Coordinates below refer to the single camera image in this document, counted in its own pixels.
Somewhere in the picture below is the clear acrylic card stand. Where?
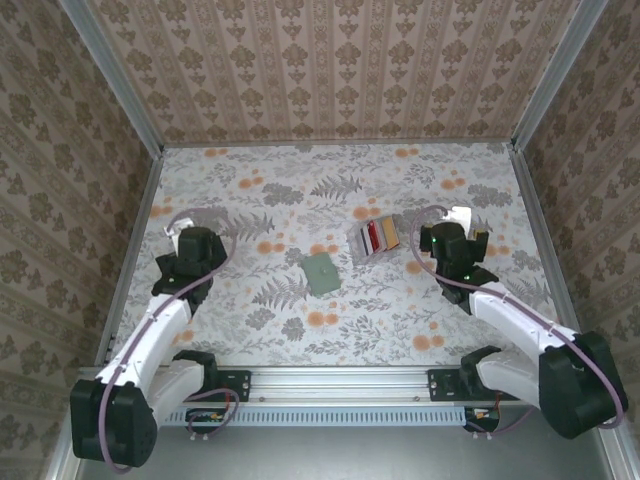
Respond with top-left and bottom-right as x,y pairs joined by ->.
347,213 -> 402,264

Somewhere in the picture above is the green card holder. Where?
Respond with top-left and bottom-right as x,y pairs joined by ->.
299,252 -> 342,297

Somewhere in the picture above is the floral table cover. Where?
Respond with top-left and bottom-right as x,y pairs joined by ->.
107,143 -> 574,367

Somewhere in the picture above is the sheet metal panel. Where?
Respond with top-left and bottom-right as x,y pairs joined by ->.
74,424 -> 616,480

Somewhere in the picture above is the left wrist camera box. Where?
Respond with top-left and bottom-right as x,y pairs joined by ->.
163,214 -> 195,242

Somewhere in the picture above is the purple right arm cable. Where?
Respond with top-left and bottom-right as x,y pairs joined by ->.
409,203 -> 630,441

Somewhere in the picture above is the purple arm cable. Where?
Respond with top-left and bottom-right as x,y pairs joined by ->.
409,203 -> 630,441
99,207 -> 240,474

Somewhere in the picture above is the aluminium side rail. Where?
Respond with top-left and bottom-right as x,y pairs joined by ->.
94,147 -> 166,366
512,144 -> 591,366

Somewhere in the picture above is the small wired circuit board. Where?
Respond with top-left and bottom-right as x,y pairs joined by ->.
462,403 -> 502,442
185,407 -> 235,442

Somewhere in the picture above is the aluminium front rail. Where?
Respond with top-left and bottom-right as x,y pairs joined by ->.
77,364 -> 615,401

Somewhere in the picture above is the aluminium frame post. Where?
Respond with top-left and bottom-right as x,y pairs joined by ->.
512,0 -> 612,151
58,0 -> 166,156

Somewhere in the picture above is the grey slotted cable duct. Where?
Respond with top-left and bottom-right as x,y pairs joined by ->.
164,407 -> 469,427

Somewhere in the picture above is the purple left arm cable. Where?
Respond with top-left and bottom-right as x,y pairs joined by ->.
99,207 -> 240,474

